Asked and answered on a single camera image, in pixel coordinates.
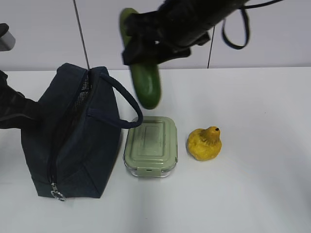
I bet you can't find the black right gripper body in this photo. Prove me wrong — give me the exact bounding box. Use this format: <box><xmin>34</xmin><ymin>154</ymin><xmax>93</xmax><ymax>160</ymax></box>
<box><xmin>121</xmin><ymin>9</ymin><xmax>210</xmax><ymax>66</ymax></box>

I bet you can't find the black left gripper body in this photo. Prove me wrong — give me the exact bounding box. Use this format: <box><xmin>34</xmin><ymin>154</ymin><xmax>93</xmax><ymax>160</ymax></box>
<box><xmin>0</xmin><ymin>71</ymin><xmax>44</xmax><ymax>130</ymax></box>

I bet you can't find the green cucumber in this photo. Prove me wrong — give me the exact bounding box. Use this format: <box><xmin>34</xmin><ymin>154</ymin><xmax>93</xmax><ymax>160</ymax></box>
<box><xmin>119</xmin><ymin>8</ymin><xmax>161</xmax><ymax>110</ymax></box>

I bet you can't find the dark blue fabric lunch bag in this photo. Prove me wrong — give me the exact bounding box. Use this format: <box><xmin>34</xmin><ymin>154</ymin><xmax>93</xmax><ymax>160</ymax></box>
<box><xmin>21</xmin><ymin>63</ymin><xmax>143</xmax><ymax>201</ymax></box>

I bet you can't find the green lidded glass food container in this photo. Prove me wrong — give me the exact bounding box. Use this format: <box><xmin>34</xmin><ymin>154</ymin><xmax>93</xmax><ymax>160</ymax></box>
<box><xmin>123</xmin><ymin>116</ymin><xmax>178</xmax><ymax>178</ymax></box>

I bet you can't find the yellow wrinkled pear toy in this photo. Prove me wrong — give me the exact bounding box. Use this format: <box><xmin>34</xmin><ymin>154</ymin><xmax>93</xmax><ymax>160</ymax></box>
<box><xmin>186</xmin><ymin>126</ymin><xmax>222</xmax><ymax>161</ymax></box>

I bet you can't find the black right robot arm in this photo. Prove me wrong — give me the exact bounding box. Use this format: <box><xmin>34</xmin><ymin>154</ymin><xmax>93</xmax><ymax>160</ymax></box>
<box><xmin>122</xmin><ymin>0</ymin><xmax>250</xmax><ymax>66</ymax></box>

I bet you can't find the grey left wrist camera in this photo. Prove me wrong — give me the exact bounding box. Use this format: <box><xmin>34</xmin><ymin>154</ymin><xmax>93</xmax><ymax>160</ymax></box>
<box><xmin>0</xmin><ymin>23</ymin><xmax>16</xmax><ymax>51</ymax></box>

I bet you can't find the black cable loop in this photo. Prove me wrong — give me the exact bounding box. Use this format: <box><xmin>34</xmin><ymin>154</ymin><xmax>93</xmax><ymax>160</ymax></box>
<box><xmin>221</xmin><ymin>0</ymin><xmax>285</xmax><ymax>50</ymax></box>

